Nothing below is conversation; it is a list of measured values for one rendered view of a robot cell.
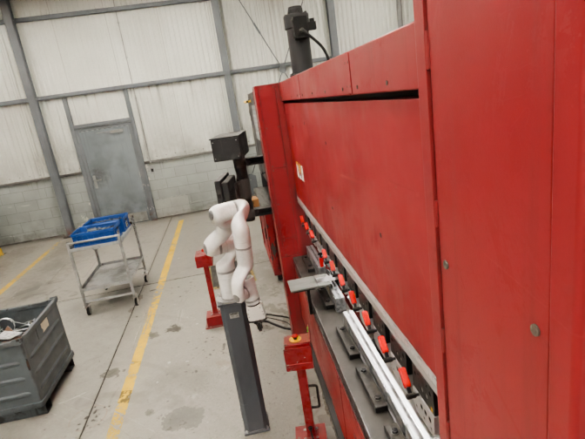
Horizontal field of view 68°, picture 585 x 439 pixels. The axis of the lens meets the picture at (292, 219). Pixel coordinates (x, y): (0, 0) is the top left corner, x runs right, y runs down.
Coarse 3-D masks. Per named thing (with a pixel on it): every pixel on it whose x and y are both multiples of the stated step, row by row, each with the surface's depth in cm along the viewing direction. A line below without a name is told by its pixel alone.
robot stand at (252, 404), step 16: (224, 304) 275; (240, 304) 277; (224, 320) 280; (240, 320) 280; (240, 336) 283; (240, 352) 286; (240, 368) 289; (256, 368) 293; (240, 384) 291; (256, 384) 293; (240, 400) 296; (256, 400) 296; (256, 416) 300; (256, 432) 302
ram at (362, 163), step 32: (416, 96) 114; (288, 128) 338; (320, 128) 215; (352, 128) 159; (384, 128) 125; (416, 128) 103; (320, 160) 230; (352, 160) 167; (384, 160) 130; (416, 160) 106; (320, 192) 247; (352, 192) 175; (384, 192) 135; (416, 192) 110; (320, 224) 266; (352, 224) 185; (384, 224) 141; (416, 224) 114; (352, 256) 196; (384, 256) 147; (416, 256) 118; (384, 288) 154; (416, 288) 122; (384, 320) 161; (416, 320) 126
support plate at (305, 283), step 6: (312, 276) 297; (318, 276) 296; (324, 276) 294; (288, 282) 293; (294, 282) 292; (300, 282) 290; (306, 282) 289; (312, 282) 288; (324, 282) 285; (294, 288) 282; (300, 288) 281; (306, 288) 280; (312, 288) 281
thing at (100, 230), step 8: (96, 224) 546; (104, 224) 547; (112, 224) 549; (80, 232) 544; (88, 232) 513; (96, 232) 514; (104, 232) 517; (112, 232) 518; (120, 232) 545; (72, 240) 514; (80, 240) 514; (96, 240) 517; (104, 240) 519; (112, 240) 520
